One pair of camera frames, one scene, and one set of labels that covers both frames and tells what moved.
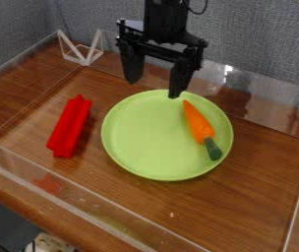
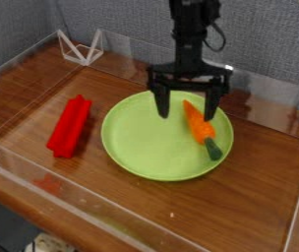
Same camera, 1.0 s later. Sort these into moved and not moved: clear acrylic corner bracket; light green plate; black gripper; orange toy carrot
Moved: black gripper
Not moved: orange toy carrot; clear acrylic corner bracket; light green plate
